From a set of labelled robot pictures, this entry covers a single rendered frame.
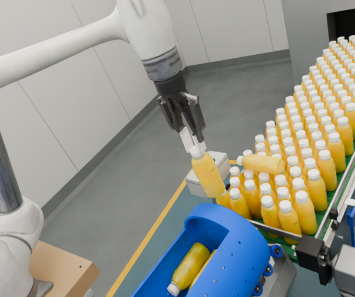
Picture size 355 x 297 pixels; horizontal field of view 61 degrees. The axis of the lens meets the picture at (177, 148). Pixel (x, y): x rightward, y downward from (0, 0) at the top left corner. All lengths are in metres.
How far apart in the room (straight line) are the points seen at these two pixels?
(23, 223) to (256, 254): 0.81
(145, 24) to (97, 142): 3.57
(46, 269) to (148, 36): 1.00
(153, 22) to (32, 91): 3.11
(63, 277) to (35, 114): 2.64
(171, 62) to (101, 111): 3.57
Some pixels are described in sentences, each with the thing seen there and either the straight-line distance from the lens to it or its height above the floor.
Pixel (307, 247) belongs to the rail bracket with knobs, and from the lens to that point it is 1.09.
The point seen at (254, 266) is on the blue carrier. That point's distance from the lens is 0.93.
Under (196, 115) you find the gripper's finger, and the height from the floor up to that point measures 1.55.
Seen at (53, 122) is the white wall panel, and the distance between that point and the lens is 3.83.
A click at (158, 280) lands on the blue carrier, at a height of 1.08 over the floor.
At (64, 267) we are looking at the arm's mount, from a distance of 1.33.
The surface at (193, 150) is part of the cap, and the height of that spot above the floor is 1.43.
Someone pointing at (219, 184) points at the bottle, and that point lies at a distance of 0.92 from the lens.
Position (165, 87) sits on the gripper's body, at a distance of 0.74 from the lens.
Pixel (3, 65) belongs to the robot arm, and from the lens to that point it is 0.81.
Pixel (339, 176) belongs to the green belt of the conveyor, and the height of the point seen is 0.90.
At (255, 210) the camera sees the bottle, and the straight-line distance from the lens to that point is 1.28.
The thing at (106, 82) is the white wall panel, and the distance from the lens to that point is 4.37.
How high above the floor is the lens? 1.88
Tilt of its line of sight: 30 degrees down
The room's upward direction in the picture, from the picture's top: 24 degrees counter-clockwise
